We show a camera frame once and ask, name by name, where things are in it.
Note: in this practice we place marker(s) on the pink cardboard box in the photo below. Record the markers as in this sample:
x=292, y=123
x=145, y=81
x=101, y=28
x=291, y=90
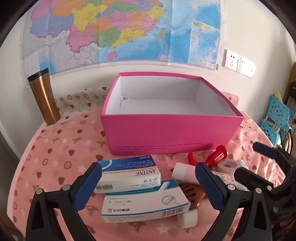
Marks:
x=161, y=134

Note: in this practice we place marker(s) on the yellow sponge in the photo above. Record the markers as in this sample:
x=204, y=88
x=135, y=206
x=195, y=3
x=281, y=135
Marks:
x=277, y=96

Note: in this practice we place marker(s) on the white plastic bottle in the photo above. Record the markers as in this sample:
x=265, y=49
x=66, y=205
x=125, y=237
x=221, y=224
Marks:
x=183, y=172

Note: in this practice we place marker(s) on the blue and white medicine box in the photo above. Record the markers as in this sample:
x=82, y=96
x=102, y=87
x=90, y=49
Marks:
x=129, y=171

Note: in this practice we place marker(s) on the white cylinder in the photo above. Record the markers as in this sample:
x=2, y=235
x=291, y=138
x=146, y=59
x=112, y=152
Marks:
x=187, y=219

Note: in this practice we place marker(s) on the cream printed cloth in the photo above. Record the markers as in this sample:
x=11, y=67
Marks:
x=81, y=99

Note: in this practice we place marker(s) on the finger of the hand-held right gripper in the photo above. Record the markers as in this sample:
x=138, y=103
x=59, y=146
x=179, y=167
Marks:
x=252, y=178
x=266, y=150

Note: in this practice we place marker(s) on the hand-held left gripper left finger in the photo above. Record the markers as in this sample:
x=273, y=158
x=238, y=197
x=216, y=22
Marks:
x=90, y=183

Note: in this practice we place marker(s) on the blue perforated plastic basket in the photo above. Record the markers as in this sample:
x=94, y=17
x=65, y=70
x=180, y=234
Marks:
x=269, y=132
x=281, y=113

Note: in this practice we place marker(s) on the white tape roll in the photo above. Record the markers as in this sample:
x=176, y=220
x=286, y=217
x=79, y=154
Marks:
x=219, y=167

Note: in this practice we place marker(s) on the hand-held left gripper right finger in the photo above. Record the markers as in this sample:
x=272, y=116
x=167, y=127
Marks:
x=209, y=185

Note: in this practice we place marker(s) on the white wall socket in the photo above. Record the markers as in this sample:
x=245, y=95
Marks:
x=231, y=59
x=243, y=65

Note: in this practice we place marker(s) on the colourful wall map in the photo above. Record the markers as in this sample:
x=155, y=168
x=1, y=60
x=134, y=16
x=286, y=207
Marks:
x=115, y=27

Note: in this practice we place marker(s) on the teal and white medicine box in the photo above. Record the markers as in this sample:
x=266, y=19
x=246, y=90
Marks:
x=143, y=201

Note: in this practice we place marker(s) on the brown comb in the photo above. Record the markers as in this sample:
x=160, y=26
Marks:
x=192, y=192

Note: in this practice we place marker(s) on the pink printed blanket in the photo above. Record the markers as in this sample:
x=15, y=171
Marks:
x=57, y=148

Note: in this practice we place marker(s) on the white wall switch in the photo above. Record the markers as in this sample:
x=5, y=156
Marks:
x=251, y=69

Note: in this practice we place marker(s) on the copper tumbler with black lid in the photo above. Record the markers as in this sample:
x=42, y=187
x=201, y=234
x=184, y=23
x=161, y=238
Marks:
x=44, y=99

